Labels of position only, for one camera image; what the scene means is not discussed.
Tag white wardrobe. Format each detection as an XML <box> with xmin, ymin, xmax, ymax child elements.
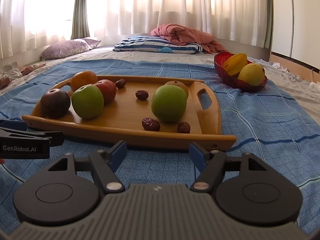
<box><xmin>271</xmin><ymin>0</ymin><xmax>319</xmax><ymax>68</ymax></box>

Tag orange starfruit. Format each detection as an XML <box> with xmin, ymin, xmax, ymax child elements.
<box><xmin>222</xmin><ymin>53</ymin><xmax>247</xmax><ymax>76</ymax></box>

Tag large green apple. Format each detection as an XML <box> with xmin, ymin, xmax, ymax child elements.
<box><xmin>151</xmin><ymin>85</ymin><xmax>188</xmax><ymax>122</ymax></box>

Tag blue checked cloth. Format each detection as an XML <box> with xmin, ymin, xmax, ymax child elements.
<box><xmin>1</xmin><ymin>59</ymin><xmax>319</xmax><ymax>234</ymax></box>

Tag yellow mango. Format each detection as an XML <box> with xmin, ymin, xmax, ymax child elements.
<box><xmin>238</xmin><ymin>63</ymin><xmax>265</xmax><ymax>86</ymax></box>

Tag blue striped pillow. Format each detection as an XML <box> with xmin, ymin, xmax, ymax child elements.
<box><xmin>113</xmin><ymin>36</ymin><xmax>202</xmax><ymax>54</ymax></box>

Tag red date tray back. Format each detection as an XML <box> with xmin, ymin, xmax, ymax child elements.
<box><xmin>116</xmin><ymin>79</ymin><xmax>126</xmax><ymax>89</ymax></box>

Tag white sheer curtain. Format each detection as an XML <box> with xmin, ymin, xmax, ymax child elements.
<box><xmin>1</xmin><ymin>0</ymin><xmax>272</xmax><ymax>59</ymax></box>

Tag pink blanket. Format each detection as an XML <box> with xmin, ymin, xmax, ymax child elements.
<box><xmin>150</xmin><ymin>24</ymin><xmax>227</xmax><ymax>54</ymax></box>

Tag red glass fruit bowl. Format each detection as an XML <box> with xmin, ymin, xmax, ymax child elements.
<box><xmin>214</xmin><ymin>51</ymin><xmax>268</xmax><ymax>93</ymax></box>

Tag dark red plum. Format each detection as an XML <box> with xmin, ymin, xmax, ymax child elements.
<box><xmin>40</xmin><ymin>88</ymin><xmax>71</xmax><ymax>118</ymax></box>

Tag purple pillow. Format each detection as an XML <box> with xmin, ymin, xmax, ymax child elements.
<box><xmin>40</xmin><ymin>38</ymin><xmax>101</xmax><ymax>61</ymax></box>

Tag white crumpled cloth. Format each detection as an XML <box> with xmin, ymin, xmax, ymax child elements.
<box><xmin>272</xmin><ymin>62</ymin><xmax>289</xmax><ymax>73</ymax></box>

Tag orange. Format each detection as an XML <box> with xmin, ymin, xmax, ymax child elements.
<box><xmin>164</xmin><ymin>80</ymin><xmax>189</xmax><ymax>97</ymax></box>
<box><xmin>70</xmin><ymin>70</ymin><xmax>98</xmax><ymax>92</ymax></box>

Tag green drape curtain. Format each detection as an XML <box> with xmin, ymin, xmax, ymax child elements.
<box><xmin>71</xmin><ymin>0</ymin><xmax>89</xmax><ymax>40</ymax></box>

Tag red date tray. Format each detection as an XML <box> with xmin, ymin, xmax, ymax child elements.
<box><xmin>135</xmin><ymin>90</ymin><xmax>149</xmax><ymax>101</ymax></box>
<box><xmin>116</xmin><ymin>79</ymin><xmax>126</xmax><ymax>89</ymax></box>

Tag dried red date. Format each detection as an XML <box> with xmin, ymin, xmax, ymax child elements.
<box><xmin>142</xmin><ymin>118</ymin><xmax>161</xmax><ymax>132</ymax></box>

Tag wooden serving tray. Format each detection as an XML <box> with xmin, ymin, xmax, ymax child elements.
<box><xmin>22</xmin><ymin>76</ymin><xmax>236</xmax><ymax>151</ymax></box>

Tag red apple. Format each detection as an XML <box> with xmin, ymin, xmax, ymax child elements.
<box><xmin>95</xmin><ymin>79</ymin><xmax>117</xmax><ymax>105</ymax></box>

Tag pink clothes at left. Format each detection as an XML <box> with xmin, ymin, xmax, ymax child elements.
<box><xmin>1</xmin><ymin>62</ymin><xmax>46</xmax><ymax>89</ymax></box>

